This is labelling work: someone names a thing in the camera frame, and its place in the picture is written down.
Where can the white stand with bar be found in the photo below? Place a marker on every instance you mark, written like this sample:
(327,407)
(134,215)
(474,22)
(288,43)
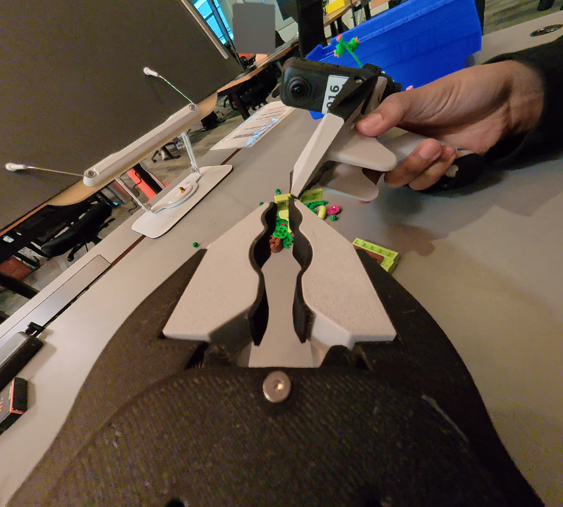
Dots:
(154,150)

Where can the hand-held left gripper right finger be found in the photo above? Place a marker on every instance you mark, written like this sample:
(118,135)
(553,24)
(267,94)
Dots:
(347,291)

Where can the blue plastic bin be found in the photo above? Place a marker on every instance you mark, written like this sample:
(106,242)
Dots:
(418,32)

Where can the person's right forearm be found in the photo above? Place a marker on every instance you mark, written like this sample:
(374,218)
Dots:
(550,89)

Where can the person's right hand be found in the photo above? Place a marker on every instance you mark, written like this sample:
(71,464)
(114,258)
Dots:
(475,106)

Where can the green toy plant stem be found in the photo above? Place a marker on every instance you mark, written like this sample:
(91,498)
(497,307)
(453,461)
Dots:
(347,47)

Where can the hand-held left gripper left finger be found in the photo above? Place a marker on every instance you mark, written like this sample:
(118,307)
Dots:
(211,291)

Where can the lime and brown toy panel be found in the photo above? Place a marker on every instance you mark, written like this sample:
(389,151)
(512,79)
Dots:
(378,254)

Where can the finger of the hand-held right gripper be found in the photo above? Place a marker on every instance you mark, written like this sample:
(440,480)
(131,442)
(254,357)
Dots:
(319,150)

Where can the white printed paper sheet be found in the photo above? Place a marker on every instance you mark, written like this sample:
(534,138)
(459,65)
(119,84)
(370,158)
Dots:
(255,126)

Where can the large black board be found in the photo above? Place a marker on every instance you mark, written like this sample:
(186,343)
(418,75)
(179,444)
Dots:
(88,54)

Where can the long lime toy plate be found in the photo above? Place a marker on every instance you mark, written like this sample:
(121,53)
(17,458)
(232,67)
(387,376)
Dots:
(283,199)

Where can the pile of small toy pieces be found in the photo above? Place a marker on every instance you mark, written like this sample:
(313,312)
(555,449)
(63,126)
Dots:
(286,230)

